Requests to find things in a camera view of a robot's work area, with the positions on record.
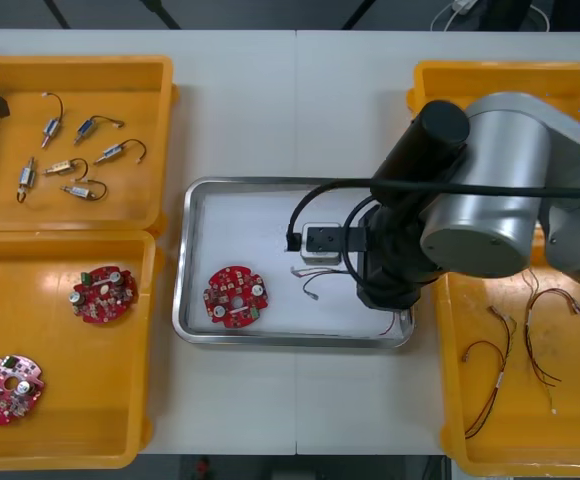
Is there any red black wire harness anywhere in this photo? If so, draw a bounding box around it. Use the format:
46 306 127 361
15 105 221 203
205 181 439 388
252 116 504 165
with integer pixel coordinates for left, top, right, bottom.
519 269 580 416
462 304 517 441

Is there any round red circuit board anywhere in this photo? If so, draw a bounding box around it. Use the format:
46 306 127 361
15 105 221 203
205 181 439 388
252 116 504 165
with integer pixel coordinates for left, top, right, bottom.
203 264 271 330
69 264 139 326
0 353 46 426

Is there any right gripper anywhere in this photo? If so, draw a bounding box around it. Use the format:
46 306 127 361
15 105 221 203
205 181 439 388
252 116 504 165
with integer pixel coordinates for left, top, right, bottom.
357 199 449 311

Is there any white power cable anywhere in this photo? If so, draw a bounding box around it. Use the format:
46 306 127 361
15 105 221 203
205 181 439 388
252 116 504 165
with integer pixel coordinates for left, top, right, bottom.
429 0 551 34

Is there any yellow-orange plastic bin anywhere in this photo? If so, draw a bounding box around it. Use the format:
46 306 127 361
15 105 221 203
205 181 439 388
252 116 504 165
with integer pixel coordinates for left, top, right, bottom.
404 59 580 146
429 264 580 479
0 53 179 236
0 229 166 471

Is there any metal solenoid with black cable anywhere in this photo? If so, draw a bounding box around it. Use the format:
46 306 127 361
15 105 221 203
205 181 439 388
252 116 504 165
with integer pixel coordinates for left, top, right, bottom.
17 156 39 204
59 178 109 202
93 138 148 167
42 157 90 182
39 92 67 150
73 114 125 146

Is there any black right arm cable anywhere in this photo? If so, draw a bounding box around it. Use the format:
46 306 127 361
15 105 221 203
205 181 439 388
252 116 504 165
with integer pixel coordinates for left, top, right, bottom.
285 178 580 299

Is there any black stand leg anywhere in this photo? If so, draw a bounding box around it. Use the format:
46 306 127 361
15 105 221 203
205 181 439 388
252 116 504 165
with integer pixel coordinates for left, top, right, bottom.
44 0 71 29
139 0 181 30
342 0 377 30

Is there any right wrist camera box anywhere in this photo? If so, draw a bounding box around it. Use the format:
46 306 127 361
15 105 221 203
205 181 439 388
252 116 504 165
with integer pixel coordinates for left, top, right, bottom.
301 221 345 266

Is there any steel tray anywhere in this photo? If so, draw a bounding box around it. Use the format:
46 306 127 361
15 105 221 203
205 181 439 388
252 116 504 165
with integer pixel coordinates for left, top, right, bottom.
172 175 417 350

